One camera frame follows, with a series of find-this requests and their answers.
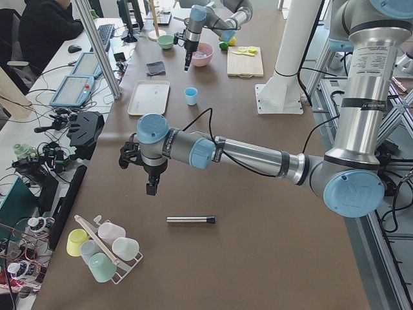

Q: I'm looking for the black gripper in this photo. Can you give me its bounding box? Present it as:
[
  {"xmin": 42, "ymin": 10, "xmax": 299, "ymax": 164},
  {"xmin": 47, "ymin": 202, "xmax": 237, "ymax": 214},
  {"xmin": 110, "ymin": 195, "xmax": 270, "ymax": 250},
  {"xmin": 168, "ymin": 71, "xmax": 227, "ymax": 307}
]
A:
[
  {"xmin": 174, "ymin": 29, "xmax": 197, "ymax": 71},
  {"xmin": 119, "ymin": 133, "xmax": 167, "ymax": 195}
]

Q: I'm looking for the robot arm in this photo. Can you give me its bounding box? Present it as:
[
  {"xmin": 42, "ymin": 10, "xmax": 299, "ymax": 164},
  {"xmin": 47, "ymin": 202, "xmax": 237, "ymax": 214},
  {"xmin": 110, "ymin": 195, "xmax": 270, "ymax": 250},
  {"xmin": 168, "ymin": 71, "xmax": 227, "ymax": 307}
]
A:
[
  {"xmin": 119, "ymin": 1, "xmax": 412, "ymax": 218},
  {"xmin": 174, "ymin": 0, "xmax": 253, "ymax": 72}
]

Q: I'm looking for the pink bowl of ice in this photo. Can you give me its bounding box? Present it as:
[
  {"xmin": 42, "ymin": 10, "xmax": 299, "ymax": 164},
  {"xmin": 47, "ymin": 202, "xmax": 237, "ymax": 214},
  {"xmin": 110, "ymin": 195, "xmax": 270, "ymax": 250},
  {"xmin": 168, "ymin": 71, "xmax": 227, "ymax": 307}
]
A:
[{"xmin": 191, "ymin": 42, "xmax": 214, "ymax": 67}]

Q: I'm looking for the small blue plastic cup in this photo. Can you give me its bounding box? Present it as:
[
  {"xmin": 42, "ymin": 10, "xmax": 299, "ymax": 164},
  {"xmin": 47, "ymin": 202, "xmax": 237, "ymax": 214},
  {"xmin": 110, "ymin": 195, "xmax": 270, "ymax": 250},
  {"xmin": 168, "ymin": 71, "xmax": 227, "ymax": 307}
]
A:
[{"xmin": 184, "ymin": 87, "xmax": 198, "ymax": 106}]

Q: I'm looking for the wooden cup tree stand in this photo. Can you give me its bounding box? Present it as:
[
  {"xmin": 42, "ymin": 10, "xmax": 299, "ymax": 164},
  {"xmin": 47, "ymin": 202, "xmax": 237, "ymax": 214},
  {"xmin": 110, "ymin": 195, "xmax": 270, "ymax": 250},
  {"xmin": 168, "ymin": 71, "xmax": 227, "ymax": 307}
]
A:
[{"xmin": 146, "ymin": 0, "xmax": 166, "ymax": 41}]

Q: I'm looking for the pink plastic cup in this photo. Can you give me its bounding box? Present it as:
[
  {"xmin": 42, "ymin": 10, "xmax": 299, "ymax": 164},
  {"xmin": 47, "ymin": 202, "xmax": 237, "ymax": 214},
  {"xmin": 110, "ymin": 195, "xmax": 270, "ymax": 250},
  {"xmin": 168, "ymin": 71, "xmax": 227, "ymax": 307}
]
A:
[{"xmin": 97, "ymin": 222, "xmax": 126, "ymax": 247}]

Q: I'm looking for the white plastic cup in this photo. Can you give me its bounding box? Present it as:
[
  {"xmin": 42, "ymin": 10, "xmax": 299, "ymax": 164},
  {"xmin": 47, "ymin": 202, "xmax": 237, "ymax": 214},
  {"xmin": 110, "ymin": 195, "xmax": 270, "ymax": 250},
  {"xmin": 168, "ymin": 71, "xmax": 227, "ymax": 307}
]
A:
[{"xmin": 112, "ymin": 237, "xmax": 139, "ymax": 261}]

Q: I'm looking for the grey plastic cup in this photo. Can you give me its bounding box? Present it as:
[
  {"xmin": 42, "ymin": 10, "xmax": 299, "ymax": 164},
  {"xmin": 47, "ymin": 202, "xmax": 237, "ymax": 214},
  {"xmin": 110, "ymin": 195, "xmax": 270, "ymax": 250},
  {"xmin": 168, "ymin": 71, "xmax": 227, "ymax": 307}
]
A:
[{"xmin": 80, "ymin": 239, "xmax": 101, "ymax": 265}]

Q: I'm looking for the yellow plastic cup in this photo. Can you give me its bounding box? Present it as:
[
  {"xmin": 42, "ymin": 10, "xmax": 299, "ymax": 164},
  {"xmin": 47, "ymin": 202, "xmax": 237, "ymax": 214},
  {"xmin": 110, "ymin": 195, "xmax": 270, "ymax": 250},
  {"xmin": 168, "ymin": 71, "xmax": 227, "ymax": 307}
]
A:
[{"xmin": 66, "ymin": 229, "xmax": 88, "ymax": 257}]

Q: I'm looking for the green plastic cup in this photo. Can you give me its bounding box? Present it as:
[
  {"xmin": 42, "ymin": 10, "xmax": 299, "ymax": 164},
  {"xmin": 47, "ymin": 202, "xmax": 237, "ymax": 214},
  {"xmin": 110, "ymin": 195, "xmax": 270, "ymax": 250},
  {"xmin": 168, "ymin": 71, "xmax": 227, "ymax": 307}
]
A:
[{"xmin": 88, "ymin": 253, "xmax": 117, "ymax": 283}]

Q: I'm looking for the green ceramic bowl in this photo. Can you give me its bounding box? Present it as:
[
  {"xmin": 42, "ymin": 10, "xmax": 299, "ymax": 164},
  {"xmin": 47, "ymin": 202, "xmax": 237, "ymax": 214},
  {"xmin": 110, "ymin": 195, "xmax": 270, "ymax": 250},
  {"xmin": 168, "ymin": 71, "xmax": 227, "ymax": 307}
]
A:
[{"xmin": 157, "ymin": 34, "xmax": 174, "ymax": 50}]

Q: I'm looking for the grey folded cloth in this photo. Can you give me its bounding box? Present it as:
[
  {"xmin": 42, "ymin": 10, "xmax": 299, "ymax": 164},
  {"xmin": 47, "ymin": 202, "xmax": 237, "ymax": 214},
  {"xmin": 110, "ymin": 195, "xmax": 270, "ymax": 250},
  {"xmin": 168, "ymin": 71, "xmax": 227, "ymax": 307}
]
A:
[{"xmin": 146, "ymin": 61, "xmax": 166, "ymax": 76}]

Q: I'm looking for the green lime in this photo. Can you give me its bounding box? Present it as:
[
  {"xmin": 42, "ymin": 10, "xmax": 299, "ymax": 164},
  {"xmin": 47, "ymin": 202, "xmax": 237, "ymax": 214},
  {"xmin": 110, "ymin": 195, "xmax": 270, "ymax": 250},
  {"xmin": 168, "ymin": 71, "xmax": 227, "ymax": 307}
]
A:
[{"xmin": 219, "ymin": 41, "xmax": 228, "ymax": 50}]

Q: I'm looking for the cream rabbit serving tray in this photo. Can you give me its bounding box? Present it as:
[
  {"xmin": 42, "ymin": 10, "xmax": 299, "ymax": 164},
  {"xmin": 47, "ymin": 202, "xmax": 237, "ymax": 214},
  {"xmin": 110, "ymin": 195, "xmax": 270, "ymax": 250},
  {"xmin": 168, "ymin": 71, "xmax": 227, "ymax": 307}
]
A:
[{"xmin": 127, "ymin": 80, "xmax": 170, "ymax": 116}]

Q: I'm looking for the wooden cutting board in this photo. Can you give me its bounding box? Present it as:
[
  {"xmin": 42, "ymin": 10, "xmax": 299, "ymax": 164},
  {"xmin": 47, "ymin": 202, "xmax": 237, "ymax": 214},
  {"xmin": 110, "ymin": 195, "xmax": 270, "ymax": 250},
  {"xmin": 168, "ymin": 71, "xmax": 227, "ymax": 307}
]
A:
[{"xmin": 227, "ymin": 46, "xmax": 264, "ymax": 78}]

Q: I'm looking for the yellow plastic knife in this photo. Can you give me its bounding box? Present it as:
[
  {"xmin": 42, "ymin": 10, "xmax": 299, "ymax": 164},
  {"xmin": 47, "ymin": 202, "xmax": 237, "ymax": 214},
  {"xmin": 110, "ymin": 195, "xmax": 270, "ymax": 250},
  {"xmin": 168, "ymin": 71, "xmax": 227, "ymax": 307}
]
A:
[{"xmin": 230, "ymin": 50, "xmax": 255, "ymax": 57}]

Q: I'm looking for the steel muddler black tip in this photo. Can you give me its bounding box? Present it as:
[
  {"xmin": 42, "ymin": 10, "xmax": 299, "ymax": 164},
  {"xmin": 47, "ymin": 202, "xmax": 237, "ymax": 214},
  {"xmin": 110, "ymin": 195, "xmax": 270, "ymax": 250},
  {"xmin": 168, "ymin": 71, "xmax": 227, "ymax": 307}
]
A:
[{"xmin": 166, "ymin": 215, "xmax": 216, "ymax": 224}]

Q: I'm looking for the black keyboard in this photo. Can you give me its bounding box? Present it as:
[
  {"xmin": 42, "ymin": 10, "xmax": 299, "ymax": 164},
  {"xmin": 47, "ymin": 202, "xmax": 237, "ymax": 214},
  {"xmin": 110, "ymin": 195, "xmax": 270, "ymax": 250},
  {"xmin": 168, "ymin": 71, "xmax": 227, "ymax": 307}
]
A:
[{"xmin": 97, "ymin": 24, "xmax": 115, "ymax": 52}]

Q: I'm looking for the blue teach pendant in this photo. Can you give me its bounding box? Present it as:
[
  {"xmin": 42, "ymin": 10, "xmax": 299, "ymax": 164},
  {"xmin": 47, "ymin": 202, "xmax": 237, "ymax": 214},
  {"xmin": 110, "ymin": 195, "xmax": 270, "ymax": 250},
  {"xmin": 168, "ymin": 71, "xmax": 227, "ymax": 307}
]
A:
[
  {"xmin": 49, "ymin": 75, "xmax": 95, "ymax": 107},
  {"xmin": 71, "ymin": 52, "xmax": 102, "ymax": 78}
]

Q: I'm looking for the black computer mouse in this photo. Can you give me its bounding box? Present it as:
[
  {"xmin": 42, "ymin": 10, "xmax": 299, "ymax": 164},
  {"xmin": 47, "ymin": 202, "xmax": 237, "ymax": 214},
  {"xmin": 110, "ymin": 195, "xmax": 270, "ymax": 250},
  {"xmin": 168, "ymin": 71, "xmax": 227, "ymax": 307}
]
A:
[{"xmin": 68, "ymin": 45, "xmax": 82, "ymax": 54}]

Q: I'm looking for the person in black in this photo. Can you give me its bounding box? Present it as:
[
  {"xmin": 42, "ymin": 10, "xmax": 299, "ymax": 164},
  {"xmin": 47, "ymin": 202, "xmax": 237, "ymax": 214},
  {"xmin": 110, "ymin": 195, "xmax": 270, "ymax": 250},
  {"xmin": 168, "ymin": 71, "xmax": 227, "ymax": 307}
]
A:
[{"xmin": 19, "ymin": 0, "xmax": 84, "ymax": 76}]

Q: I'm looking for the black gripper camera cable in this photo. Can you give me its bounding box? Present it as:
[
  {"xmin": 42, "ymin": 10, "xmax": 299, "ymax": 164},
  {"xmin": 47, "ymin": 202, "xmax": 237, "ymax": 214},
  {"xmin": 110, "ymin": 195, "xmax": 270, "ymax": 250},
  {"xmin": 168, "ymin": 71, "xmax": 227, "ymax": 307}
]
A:
[{"xmin": 183, "ymin": 108, "xmax": 339, "ymax": 178}]

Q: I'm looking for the white wire cup rack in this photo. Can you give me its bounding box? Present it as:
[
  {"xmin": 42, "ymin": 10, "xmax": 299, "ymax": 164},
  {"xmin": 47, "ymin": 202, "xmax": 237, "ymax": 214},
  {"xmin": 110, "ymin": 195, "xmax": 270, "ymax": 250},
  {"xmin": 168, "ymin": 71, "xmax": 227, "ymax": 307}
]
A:
[{"xmin": 74, "ymin": 215, "xmax": 143, "ymax": 285}]

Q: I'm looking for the aluminium frame post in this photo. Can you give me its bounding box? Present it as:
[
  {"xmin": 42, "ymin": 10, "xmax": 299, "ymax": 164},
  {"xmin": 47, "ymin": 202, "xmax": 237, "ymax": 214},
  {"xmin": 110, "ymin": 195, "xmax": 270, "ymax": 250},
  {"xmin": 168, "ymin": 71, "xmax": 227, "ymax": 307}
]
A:
[{"xmin": 73, "ymin": 0, "xmax": 121, "ymax": 99}]

